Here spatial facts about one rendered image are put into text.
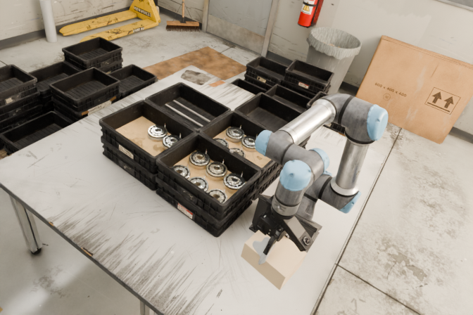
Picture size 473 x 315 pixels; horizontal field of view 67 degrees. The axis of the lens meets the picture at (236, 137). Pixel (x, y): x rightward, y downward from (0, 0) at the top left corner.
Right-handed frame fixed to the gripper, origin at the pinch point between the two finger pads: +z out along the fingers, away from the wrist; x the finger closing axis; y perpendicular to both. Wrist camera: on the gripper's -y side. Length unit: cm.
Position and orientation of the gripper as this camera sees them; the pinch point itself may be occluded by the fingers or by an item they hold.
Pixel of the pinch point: (274, 252)
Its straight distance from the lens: 119.1
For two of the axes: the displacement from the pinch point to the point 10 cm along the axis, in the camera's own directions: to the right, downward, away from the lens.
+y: -7.4, -5.0, 4.5
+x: -6.6, 3.9, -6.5
